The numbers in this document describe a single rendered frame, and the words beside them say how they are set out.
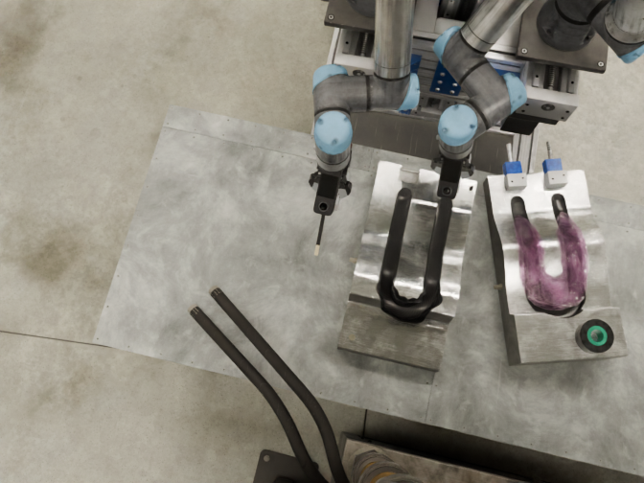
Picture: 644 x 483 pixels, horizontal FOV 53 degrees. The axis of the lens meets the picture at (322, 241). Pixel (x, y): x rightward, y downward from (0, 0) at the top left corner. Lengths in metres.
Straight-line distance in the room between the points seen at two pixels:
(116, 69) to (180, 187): 1.26
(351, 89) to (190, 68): 1.64
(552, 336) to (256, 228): 0.81
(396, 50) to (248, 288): 0.75
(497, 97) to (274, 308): 0.78
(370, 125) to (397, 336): 1.10
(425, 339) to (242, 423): 1.05
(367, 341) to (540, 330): 0.42
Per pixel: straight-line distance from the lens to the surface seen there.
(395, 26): 1.29
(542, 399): 1.76
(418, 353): 1.64
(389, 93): 1.35
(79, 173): 2.84
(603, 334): 1.67
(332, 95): 1.34
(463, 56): 1.40
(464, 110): 1.34
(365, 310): 1.64
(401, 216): 1.68
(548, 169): 1.82
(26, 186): 2.91
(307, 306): 1.70
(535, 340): 1.65
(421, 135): 2.51
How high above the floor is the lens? 2.47
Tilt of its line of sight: 75 degrees down
